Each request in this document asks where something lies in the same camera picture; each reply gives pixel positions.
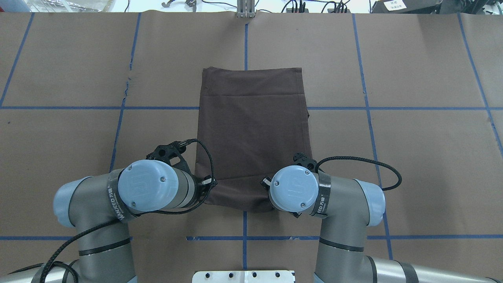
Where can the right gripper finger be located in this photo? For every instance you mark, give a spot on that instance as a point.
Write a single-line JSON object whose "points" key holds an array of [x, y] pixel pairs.
{"points": [[266, 182]]}

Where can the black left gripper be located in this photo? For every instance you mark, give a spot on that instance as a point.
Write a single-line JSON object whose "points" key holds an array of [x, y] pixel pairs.
{"points": [[201, 188]]}

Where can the dark brown t-shirt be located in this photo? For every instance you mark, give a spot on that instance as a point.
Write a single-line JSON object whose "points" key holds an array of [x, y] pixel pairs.
{"points": [[252, 122]]}

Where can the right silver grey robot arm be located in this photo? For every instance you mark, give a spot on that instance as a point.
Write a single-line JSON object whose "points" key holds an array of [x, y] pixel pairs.
{"points": [[347, 207]]}

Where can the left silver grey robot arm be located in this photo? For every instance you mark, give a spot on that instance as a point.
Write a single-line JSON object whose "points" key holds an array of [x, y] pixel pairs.
{"points": [[99, 208]]}

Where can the brown paper table cover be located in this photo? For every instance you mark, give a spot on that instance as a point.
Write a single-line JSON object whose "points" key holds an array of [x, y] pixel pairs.
{"points": [[84, 94]]}

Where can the black labelled box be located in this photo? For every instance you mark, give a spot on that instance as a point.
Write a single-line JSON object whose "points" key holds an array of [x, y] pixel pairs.
{"points": [[406, 7]]}

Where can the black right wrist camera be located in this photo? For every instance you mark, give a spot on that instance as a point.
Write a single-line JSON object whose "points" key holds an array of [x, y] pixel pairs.
{"points": [[305, 161]]}

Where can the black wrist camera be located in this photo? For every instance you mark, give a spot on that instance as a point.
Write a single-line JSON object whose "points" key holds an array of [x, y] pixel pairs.
{"points": [[171, 154], [305, 161]]}

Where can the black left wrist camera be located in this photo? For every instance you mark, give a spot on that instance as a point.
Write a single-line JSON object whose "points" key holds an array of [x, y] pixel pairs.
{"points": [[171, 154]]}

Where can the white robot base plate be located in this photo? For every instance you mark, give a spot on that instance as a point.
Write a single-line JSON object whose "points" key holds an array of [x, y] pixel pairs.
{"points": [[253, 276]]}

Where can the grey metal clamp bracket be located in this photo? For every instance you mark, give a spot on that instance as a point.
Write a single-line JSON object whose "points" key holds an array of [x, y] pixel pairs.
{"points": [[246, 8]]}

